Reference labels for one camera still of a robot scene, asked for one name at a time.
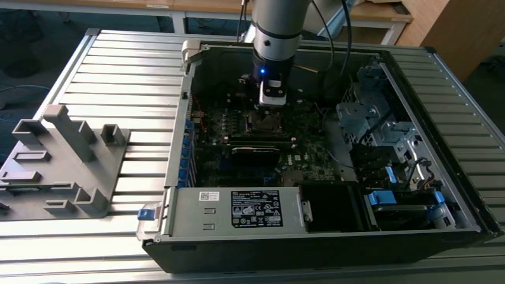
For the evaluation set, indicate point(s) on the wooden cabinet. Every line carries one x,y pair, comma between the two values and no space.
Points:
465,29

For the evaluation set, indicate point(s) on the CPU socket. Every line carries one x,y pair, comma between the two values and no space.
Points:
247,131

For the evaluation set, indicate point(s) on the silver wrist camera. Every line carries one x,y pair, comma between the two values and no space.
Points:
272,99

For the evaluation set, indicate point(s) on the silver power supply unit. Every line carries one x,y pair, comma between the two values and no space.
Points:
190,219

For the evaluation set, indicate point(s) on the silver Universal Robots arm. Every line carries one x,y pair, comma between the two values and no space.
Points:
276,29

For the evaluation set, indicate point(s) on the green RAM stick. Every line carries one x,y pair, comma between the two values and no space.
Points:
23,187

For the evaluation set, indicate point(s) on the CPU with silver top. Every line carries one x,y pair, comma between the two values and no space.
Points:
270,126

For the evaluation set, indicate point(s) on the black open PC case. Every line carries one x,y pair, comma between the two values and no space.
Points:
276,257

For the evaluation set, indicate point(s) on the hard disk in blue carrier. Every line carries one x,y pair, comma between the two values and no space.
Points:
400,214

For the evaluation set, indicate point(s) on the green Dell motherboard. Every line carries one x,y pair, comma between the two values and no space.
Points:
316,154

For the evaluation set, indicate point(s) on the silver metal drive cage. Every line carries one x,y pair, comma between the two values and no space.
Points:
355,114

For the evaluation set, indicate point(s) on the beige case release latch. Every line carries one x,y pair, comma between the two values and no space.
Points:
191,48

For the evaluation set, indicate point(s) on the small finned heatsink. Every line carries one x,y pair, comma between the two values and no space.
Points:
292,177

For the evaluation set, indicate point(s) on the black graphics card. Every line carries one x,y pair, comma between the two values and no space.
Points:
255,156

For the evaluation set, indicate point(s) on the grey plastic parts rack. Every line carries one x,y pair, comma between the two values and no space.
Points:
71,165

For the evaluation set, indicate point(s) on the blue case latch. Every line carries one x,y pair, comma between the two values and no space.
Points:
146,213

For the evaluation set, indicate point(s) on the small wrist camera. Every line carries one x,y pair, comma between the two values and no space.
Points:
246,83

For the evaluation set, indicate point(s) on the wooden desk white frame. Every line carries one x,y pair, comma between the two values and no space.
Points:
99,2
379,17

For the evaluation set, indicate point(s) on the blue plastic clip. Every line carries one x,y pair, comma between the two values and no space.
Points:
389,174

